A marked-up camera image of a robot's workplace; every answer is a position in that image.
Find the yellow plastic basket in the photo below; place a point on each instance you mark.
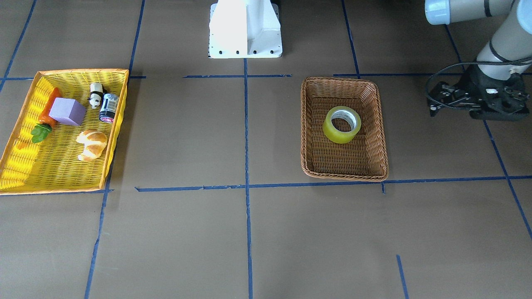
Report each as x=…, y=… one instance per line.
x=52, y=166

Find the purple foam block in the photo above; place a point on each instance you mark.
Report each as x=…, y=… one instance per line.
x=67, y=111

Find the brown wicker basket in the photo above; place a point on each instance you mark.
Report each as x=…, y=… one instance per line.
x=365, y=157

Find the yellow tape roll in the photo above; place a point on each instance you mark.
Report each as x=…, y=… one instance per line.
x=341, y=124

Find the small dark jar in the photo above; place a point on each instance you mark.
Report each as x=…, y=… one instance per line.
x=108, y=109

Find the toy croissant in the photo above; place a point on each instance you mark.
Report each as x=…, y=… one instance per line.
x=94, y=143

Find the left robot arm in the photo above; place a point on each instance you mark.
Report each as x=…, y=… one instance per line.
x=507, y=51

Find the toy panda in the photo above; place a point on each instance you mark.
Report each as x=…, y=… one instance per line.
x=97, y=94

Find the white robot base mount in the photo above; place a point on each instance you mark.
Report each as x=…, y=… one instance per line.
x=244, y=29

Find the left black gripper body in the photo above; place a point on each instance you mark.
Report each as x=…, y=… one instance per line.
x=475, y=84

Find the toy carrot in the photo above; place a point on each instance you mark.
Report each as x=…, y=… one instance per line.
x=45, y=123

